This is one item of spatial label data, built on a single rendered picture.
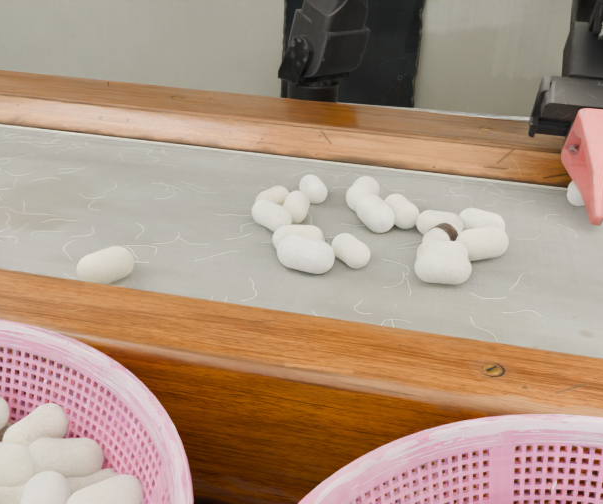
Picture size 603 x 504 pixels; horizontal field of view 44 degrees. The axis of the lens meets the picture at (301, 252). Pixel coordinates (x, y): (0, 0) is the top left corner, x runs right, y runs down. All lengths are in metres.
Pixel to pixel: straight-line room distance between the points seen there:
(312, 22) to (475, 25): 1.68
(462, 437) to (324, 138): 0.42
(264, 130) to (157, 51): 2.00
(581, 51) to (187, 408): 0.40
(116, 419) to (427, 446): 0.13
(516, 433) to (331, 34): 0.62
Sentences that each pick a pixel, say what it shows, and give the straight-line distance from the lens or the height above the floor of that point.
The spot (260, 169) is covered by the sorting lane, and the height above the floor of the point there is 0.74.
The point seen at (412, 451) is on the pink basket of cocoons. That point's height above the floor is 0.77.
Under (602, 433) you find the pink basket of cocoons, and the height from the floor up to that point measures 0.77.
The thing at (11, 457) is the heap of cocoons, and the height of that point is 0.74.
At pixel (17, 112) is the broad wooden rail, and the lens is 0.78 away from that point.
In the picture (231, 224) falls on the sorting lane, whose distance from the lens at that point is 0.54.
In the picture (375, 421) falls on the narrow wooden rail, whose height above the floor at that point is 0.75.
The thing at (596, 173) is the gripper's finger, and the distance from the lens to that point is 0.58.
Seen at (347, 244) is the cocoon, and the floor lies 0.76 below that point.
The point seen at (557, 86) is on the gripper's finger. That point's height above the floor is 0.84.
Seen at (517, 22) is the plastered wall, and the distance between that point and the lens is 2.55.
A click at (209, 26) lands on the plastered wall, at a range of 2.61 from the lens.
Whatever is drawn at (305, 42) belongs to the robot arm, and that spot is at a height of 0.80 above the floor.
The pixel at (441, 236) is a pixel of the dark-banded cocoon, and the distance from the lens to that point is 0.50.
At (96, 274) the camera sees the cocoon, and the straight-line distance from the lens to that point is 0.45.
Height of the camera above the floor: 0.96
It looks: 26 degrees down
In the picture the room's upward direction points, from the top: 3 degrees clockwise
